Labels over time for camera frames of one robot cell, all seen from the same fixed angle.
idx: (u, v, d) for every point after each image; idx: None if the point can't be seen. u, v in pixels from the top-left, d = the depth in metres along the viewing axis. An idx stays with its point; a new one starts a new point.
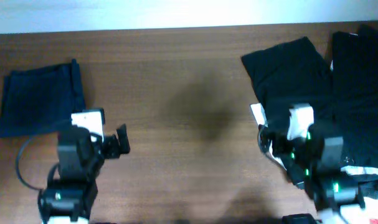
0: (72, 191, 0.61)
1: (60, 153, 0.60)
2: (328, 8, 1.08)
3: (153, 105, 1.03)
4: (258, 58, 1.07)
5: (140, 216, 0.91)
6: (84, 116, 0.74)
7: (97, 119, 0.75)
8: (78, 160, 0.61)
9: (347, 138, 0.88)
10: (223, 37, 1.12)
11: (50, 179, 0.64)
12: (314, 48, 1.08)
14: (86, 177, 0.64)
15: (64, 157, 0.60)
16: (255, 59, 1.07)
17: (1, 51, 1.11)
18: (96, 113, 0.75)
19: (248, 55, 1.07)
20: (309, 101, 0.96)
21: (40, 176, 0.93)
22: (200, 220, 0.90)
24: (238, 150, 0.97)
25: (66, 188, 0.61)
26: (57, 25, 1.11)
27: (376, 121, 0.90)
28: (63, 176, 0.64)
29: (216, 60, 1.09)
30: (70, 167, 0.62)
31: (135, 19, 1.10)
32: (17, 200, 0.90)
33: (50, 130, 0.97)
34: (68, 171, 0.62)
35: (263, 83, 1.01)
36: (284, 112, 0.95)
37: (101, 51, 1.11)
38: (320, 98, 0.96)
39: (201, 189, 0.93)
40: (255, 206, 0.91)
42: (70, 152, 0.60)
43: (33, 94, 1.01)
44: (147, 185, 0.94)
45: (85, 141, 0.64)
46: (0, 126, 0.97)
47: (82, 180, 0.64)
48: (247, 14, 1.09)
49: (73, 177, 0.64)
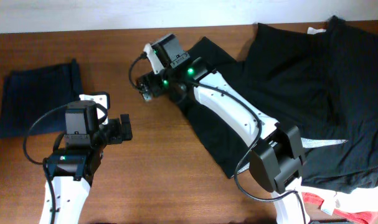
0: (76, 156, 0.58)
1: (68, 115, 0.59)
2: (328, 8, 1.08)
3: (154, 104, 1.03)
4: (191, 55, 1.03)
5: (139, 216, 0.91)
6: (99, 98, 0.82)
7: (106, 101, 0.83)
8: (86, 126, 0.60)
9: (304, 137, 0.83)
10: (223, 37, 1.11)
11: (58, 143, 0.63)
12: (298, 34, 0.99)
14: (91, 145, 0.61)
15: (71, 122, 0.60)
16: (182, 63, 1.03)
17: (0, 52, 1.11)
18: (104, 95, 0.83)
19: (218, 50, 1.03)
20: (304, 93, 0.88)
21: (40, 176, 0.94)
22: (201, 220, 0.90)
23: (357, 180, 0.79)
24: None
25: (73, 151, 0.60)
26: (55, 25, 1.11)
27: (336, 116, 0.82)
28: (70, 144, 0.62)
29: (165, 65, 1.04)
30: (75, 133, 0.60)
31: (135, 18, 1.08)
32: (18, 199, 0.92)
33: (49, 130, 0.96)
34: (73, 137, 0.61)
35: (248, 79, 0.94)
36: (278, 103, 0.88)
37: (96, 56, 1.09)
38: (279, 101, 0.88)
39: (202, 189, 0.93)
40: (255, 207, 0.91)
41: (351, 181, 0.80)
42: (78, 116, 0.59)
43: (32, 93, 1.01)
44: (147, 185, 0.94)
45: (94, 110, 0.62)
46: (1, 126, 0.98)
47: (86, 149, 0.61)
48: (248, 15, 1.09)
49: (78, 144, 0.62)
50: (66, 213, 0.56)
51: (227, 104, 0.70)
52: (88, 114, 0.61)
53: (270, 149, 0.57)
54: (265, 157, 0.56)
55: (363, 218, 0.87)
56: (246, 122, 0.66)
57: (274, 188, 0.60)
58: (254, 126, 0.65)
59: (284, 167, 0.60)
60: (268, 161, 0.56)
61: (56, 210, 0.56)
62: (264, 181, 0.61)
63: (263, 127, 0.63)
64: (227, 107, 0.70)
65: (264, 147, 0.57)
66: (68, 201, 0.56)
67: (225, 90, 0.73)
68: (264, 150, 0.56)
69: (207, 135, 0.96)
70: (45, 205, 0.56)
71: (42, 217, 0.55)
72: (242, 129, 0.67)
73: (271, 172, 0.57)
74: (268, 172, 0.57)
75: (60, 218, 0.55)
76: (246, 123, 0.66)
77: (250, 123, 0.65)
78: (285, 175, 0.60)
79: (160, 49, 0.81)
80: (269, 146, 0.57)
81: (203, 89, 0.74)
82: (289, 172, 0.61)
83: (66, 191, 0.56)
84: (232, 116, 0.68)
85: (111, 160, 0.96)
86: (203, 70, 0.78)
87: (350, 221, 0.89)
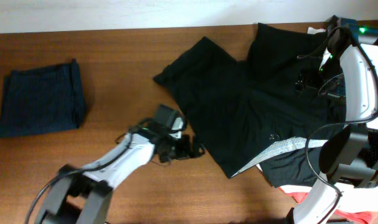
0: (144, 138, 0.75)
1: (161, 108, 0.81)
2: (329, 9, 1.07)
3: (154, 104, 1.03)
4: (191, 56, 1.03)
5: (140, 215, 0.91)
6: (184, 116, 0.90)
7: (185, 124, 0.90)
8: (167, 122, 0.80)
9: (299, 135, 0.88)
10: (223, 37, 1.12)
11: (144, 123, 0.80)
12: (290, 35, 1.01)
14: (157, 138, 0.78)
15: (160, 112, 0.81)
16: (181, 63, 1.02)
17: (2, 51, 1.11)
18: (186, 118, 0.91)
19: (215, 48, 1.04)
20: (293, 101, 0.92)
21: (40, 176, 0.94)
22: (201, 220, 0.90)
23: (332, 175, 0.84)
24: None
25: (149, 132, 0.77)
26: (55, 26, 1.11)
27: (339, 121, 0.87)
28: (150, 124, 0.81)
29: (168, 65, 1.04)
30: (157, 122, 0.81)
31: (135, 19, 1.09)
32: (18, 199, 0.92)
33: (50, 130, 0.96)
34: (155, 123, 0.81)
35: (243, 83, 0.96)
36: (269, 109, 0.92)
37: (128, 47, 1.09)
38: (281, 102, 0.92)
39: (201, 189, 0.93)
40: (255, 206, 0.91)
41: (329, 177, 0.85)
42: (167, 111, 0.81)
43: (33, 93, 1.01)
44: (147, 185, 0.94)
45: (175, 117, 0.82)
46: None
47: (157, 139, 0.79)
48: (248, 15, 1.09)
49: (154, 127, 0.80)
50: (135, 154, 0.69)
51: (364, 76, 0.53)
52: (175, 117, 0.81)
53: (365, 138, 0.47)
54: (352, 140, 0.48)
55: (363, 218, 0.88)
56: (365, 103, 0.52)
57: (334, 171, 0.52)
58: (369, 113, 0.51)
59: (358, 163, 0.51)
60: (352, 145, 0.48)
61: (129, 147, 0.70)
62: (329, 160, 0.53)
63: (376, 119, 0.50)
64: (367, 84, 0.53)
65: (361, 130, 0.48)
66: (140, 147, 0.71)
67: (373, 65, 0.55)
68: (358, 133, 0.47)
69: (207, 134, 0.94)
70: (122, 144, 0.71)
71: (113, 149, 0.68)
72: (355, 107, 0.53)
73: (345, 155, 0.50)
74: (340, 152, 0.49)
75: (129, 153, 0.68)
76: (364, 104, 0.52)
77: (369, 109, 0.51)
78: (352, 172, 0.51)
79: (349, 27, 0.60)
80: (365, 132, 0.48)
81: (356, 51, 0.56)
82: (357, 173, 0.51)
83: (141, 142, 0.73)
84: (362, 89, 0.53)
85: None
86: (373, 38, 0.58)
87: (350, 220, 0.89)
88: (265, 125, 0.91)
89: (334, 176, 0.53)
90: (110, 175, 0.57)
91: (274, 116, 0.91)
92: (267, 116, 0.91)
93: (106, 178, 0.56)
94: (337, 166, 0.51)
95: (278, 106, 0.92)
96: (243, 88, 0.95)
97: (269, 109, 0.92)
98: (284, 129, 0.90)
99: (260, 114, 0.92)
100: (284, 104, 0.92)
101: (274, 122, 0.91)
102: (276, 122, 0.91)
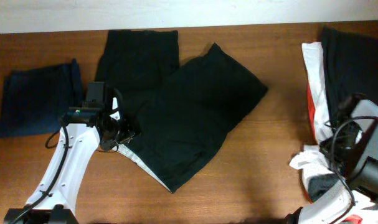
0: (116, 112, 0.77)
1: (91, 86, 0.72)
2: (329, 9, 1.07)
3: None
4: (137, 65, 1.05)
5: (140, 216, 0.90)
6: (80, 139, 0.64)
7: (87, 141, 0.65)
8: (102, 94, 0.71)
9: (152, 170, 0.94)
10: (222, 37, 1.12)
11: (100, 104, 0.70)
12: (219, 53, 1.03)
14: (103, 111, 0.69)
15: (91, 92, 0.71)
16: (124, 71, 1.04)
17: (3, 52, 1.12)
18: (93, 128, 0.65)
19: (167, 59, 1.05)
20: (224, 124, 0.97)
21: (40, 175, 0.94)
22: (201, 220, 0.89)
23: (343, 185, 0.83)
24: (230, 147, 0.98)
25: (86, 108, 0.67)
26: (55, 26, 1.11)
27: (173, 193, 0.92)
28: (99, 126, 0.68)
29: (160, 56, 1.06)
30: (93, 101, 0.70)
31: (134, 19, 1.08)
32: (17, 198, 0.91)
33: (48, 130, 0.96)
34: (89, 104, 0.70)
35: (183, 104, 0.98)
36: (202, 130, 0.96)
37: (122, 45, 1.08)
38: (215, 126, 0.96)
39: (201, 189, 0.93)
40: (255, 206, 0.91)
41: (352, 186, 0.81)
42: (94, 86, 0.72)
43: (32, 92, 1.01)
44: (147, 185, 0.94)
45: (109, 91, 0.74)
46: (0, 126, 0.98)
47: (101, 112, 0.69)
48: (248, 16, 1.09)
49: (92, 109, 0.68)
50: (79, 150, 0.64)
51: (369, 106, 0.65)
52: (95, 99, 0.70)
53: None
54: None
55: None
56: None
57: (355, 173, 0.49)
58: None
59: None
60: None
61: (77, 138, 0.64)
62: (354, 159, 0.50)
63: None
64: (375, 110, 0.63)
65: None
66: (81, 139, 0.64)
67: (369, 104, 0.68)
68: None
69: (139, 146, 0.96)
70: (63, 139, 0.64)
71: (56, 154, 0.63)
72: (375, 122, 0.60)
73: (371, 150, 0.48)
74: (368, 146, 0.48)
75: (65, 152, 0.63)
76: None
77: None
78: None
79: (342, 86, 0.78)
80: None
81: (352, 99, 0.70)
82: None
83: (78, 132, 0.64)
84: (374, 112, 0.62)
85: (111, 160, 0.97)
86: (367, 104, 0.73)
87: None
88: (192, 146, 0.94)
89: (355, 182, 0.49)
90: (63, 195, 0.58)
91: (202, 136, 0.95)
92: (152, 145, 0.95)
93: (61, 199, 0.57)
94: (362, 168, 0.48)
95: (210, 128, 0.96)
96: (180, 109, 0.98)
97: (202, 130, 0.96)
98: (210, 151, 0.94)
99: (156, 140, 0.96)
100: (215, 127, 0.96)
101: (202, 144, 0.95)
102: (204, 145, 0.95)
